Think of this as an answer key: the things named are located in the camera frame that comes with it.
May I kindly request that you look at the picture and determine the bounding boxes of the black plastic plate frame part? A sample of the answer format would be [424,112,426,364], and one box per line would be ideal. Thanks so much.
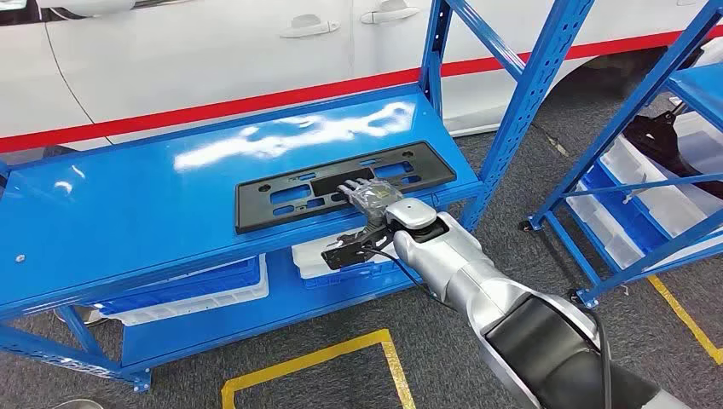
[234,141,458,235]

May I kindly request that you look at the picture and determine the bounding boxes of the black car trim part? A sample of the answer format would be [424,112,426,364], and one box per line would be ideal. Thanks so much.
[622,110,723,199]

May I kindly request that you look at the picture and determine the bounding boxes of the blue steel shelf rack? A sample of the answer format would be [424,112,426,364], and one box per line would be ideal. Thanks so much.
[519,0,723,310]
[0,0,595,394]

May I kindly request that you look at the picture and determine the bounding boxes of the clear plastic storage bin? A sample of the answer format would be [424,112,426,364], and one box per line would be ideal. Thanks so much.
[566,180,646,271]
[599,112,723,239]

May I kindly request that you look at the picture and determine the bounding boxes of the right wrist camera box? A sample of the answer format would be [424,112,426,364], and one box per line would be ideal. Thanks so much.
[321,228,396,271]

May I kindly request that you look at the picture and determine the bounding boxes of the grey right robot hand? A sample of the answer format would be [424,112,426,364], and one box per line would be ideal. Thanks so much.
[337,178,405,219]

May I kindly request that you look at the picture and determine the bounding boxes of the white car with red stripe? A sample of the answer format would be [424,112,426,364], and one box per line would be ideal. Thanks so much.
[0,0,723,156]

